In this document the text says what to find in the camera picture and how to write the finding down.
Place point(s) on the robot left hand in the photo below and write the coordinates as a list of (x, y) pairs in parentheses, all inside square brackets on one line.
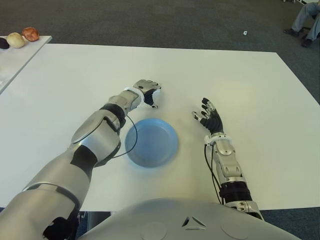
[(146, 86)]

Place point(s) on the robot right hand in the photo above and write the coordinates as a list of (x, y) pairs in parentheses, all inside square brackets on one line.
[(213, 122)]

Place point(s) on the robot left arm silver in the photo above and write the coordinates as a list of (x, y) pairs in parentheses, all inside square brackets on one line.
[(97, 135)]

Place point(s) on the robot right arm silver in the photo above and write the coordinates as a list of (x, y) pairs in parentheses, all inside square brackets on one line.
[(228, 160)]

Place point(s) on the blue plastic plate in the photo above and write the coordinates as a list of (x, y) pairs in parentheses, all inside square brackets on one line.
[(152, 143)]

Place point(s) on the grey robot torso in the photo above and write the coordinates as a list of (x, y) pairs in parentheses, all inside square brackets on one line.
[(175, 220)]

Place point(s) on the brown bread roll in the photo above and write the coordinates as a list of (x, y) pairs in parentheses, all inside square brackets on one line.
[(31, 33)]

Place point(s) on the white side table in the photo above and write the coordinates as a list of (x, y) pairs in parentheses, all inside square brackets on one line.
[(15, 60)]

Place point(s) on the seated person in jeans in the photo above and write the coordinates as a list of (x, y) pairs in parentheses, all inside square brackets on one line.
[(303, 17)]

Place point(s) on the beige bread roll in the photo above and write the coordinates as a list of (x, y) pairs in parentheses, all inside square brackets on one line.
[(15, 40)]

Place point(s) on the dark purple round item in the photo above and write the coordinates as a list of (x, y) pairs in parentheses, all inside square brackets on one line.
[(3, 43)]

